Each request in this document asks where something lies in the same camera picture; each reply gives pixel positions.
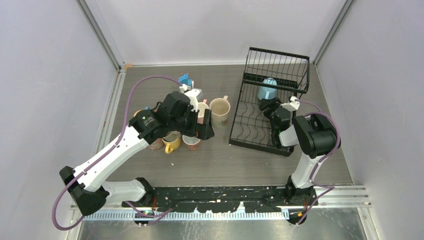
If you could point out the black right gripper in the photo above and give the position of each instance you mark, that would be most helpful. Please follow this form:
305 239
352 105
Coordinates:
266 103

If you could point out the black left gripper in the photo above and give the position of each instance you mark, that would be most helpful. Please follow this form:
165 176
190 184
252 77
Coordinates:
203 131

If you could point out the salmon pink mug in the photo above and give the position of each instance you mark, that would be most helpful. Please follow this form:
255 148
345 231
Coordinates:
192 143

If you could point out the pink faceted mug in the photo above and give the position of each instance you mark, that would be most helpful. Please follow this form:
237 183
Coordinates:
201 107

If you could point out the tall cream dragon mug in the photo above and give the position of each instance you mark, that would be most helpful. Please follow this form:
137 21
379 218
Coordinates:
220 109

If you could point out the black wire dish rack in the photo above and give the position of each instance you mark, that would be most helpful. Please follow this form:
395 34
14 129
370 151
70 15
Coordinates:
250 128

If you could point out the yellow mug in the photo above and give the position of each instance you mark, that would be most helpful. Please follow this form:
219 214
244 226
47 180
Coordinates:
171 146

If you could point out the pink patterned mug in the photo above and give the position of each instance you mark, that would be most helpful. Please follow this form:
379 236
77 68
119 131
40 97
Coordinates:
156 145

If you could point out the beige mug shelf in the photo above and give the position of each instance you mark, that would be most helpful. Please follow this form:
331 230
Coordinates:
171 136

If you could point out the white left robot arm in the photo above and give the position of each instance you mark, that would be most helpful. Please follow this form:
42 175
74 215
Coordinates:
89 187

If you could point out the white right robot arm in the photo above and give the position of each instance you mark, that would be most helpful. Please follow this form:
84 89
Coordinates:
316 133

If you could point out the light blue mug in rack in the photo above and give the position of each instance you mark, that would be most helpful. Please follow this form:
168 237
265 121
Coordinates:
268 93

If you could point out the toy brick house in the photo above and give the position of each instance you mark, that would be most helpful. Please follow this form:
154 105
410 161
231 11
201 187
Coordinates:
184 79

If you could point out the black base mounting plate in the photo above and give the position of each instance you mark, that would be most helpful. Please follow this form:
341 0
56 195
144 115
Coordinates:
224 199

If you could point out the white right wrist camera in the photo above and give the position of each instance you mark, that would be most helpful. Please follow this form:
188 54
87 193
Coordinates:
292 105

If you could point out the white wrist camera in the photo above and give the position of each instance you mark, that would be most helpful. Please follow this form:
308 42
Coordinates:
292 105
195 95

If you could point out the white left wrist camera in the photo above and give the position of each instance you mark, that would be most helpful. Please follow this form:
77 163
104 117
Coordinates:
195 95

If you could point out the aluminium slotted rail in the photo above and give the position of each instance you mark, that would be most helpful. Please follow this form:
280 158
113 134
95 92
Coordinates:
127 211

